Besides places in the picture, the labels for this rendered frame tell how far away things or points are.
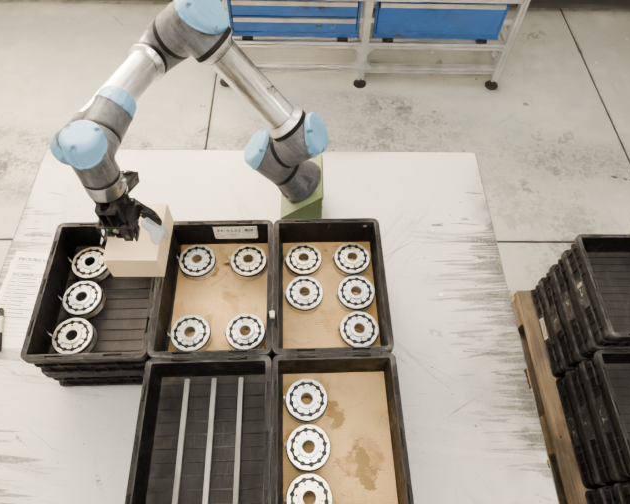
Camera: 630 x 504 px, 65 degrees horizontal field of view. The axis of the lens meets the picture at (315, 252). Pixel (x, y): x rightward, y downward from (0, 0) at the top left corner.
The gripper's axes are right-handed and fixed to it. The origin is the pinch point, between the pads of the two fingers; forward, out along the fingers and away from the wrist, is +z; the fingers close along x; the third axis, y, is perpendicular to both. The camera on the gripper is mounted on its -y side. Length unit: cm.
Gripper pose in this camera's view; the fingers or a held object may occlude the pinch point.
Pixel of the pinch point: (138, 235)
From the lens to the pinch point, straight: 123.6
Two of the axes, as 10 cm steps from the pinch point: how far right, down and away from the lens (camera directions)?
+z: -0.2, 5.2, 8.6
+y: 0.1, 8.6, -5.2
